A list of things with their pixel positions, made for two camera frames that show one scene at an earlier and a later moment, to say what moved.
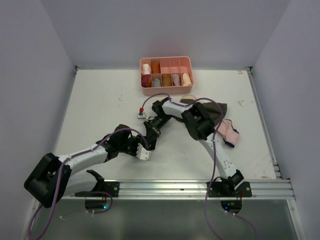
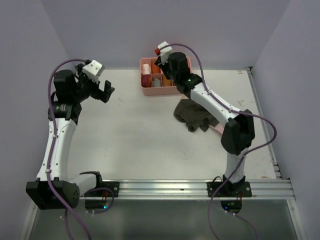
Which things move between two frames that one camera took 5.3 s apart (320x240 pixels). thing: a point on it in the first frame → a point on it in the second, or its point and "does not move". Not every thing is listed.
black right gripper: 152,134 → 163,67
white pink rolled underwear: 146,69 does not move
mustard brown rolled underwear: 166,80 does not move
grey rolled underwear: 156,83 does not move
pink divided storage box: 169,75 does not move
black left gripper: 136,140 → 103,95
